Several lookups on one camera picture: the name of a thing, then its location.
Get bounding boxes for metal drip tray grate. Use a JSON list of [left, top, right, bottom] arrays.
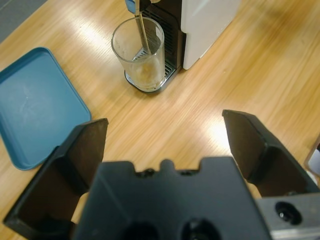
[[124, 48, 177, 95]]

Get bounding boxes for teal plastic tray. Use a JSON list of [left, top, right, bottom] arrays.
[[0, 46, 92, 172]]

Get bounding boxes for clear glass cup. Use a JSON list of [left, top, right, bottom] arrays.
[[110, 17, 166, 92]]

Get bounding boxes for white capsule coffee machine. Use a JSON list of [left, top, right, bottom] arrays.
[[124, 0, 243, 95]]

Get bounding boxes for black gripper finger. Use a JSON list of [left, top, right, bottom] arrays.
[[2, 118, 110, 240], [221, 109, 320, 199]]

